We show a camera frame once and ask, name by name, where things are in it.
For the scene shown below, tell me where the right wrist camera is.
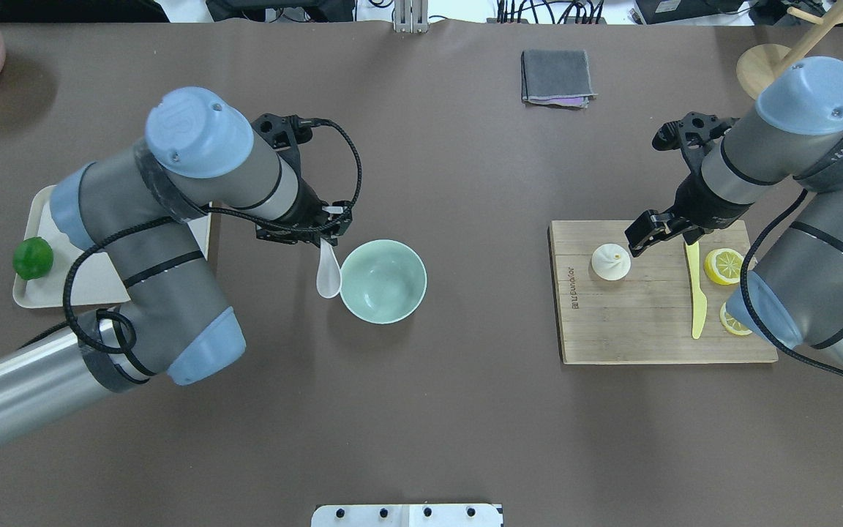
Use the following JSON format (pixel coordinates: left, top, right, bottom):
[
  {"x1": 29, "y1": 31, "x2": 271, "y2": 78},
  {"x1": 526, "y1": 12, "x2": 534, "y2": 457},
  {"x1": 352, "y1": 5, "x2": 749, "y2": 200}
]
[{"x1": 651, "y1": 111, "x2": 739, "y2": 162}]

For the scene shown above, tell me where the bamboo cutting board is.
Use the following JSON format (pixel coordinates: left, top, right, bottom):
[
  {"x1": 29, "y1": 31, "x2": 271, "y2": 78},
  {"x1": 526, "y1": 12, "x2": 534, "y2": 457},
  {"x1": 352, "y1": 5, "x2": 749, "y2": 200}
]
[{"x1": 550, "y1": 220, "x2": 777, "y2": 365}]

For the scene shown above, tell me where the thin lemon slice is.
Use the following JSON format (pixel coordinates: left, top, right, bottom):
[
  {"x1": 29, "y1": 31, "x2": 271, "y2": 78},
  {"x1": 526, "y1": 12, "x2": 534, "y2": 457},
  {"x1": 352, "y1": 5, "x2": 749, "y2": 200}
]
[{"x1": 719, "y1": 302, "x2": 753, "y2": 337}]

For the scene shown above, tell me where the green lime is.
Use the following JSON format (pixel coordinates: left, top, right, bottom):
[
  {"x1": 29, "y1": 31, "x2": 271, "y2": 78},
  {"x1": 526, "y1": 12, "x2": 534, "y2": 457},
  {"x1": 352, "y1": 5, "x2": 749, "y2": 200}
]
[{"x1": 11, "y1": 236, "x2": 54, "y2": 281}]

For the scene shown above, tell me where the light green bowl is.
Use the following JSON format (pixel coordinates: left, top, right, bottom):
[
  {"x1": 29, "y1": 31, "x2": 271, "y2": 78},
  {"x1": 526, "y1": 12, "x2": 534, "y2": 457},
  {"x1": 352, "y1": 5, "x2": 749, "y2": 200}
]
[{"x1": 340, "y1": 239, "x2": 427, "y2": 324}]

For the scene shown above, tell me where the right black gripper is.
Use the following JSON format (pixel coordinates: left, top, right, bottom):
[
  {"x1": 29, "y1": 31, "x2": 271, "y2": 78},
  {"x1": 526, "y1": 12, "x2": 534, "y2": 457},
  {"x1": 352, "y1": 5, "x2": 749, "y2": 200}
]
[{"x1": 625, "y1": 173, "x2": 735, "y2": 258}]

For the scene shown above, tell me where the beige rabbit serving tray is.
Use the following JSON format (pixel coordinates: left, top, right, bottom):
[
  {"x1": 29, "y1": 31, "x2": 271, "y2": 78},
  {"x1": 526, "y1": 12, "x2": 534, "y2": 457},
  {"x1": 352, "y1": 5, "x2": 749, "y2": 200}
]
[{"x1": 12, "y1": 184, "x2": 212, "y2": 309}]

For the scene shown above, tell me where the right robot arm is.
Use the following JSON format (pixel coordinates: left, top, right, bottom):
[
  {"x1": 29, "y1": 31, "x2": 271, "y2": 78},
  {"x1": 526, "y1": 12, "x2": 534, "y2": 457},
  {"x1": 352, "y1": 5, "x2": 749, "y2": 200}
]
[{"x1": 626, "y1": 56, "x2": 843, "y2": 378}]

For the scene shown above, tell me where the wooden mug tree stand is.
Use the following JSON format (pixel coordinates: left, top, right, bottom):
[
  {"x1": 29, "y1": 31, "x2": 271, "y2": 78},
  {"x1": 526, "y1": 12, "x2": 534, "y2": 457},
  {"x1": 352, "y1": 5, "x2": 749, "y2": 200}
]
[{"x1": 736, "y1": 1, "x2": 843, "y2": 100}]

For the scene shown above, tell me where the grey folded cloth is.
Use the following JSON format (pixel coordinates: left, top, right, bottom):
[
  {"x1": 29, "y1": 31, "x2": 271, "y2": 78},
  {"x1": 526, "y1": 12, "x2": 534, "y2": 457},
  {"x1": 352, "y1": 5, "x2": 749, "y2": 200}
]
[{"x1": 520, "y1": 49, "x2": 598, "y2": 109}]

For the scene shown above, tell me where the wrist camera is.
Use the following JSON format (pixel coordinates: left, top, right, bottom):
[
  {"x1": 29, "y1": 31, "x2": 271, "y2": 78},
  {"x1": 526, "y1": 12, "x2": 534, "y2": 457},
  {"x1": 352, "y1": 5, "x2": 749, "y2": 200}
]
[
  {"x1": 651, "y1": 111, "x2": 739, "y2": 162},
  {"x1": 251, "y1": 113, "x2": 315, "y2": 164}
]

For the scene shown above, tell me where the white steamed bun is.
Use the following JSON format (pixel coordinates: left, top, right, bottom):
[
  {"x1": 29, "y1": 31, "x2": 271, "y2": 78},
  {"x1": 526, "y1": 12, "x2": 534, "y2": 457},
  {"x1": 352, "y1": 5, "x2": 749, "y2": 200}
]
[{"x1": 590, "y1": 244, "x2": 632, "y2": 281}]

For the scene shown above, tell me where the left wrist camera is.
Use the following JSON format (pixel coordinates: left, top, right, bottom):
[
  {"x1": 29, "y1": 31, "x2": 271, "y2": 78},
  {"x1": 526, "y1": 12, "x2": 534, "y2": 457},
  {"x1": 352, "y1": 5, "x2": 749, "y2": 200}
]
[{"x1": 251, "y1": 113, "x2": 315, "y2": 164}]

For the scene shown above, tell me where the white ceramic soup spoon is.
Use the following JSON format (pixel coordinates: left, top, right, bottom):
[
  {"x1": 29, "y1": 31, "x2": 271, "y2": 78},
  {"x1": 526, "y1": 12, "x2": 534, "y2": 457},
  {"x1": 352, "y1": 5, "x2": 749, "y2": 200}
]
[{"x1": 315, "y1": 238, "x2": 342, "y2": 298}]

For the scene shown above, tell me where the thick lemon half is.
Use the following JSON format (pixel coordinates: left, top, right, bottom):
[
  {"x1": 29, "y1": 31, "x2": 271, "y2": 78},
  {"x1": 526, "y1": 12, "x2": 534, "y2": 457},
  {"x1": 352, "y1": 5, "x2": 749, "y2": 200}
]
[{"x1": 703, "y1": 247, "x2": 743, "y2": 285}]

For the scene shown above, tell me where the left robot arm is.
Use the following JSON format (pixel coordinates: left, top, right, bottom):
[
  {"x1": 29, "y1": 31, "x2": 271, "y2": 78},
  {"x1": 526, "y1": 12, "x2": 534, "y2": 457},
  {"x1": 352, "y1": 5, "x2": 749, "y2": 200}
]
[{"x1": 0, "y1": 86, "x2": 355, "y2": 446}]

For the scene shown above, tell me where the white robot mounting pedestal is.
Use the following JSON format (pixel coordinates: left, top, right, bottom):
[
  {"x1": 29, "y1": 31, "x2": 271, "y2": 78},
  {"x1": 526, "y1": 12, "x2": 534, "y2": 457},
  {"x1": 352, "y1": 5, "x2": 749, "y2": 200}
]
[{"x1": 310, "y1": 503, "x2": 504, "y2": 526}]

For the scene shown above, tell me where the aluminium frame post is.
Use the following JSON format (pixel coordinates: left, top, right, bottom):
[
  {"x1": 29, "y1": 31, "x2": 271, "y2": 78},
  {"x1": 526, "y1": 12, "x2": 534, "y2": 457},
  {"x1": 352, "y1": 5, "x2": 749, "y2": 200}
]
[{"x1": 394, "y1": 0, "x2": 429, "y2": 34}]

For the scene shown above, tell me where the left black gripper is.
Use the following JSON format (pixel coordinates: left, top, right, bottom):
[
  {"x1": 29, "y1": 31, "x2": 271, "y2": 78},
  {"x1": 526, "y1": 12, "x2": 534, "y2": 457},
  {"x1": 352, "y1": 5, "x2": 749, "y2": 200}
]
[{"x1": 255, "y1": 176, "x2": 353, "y2": 247}]

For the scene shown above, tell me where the yellow plastic knife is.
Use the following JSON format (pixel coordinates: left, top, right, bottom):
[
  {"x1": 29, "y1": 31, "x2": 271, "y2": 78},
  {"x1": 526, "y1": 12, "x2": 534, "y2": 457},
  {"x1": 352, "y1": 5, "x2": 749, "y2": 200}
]
[{"x1": 685, "y1": 242, "x2": 707, "y2": 340}]

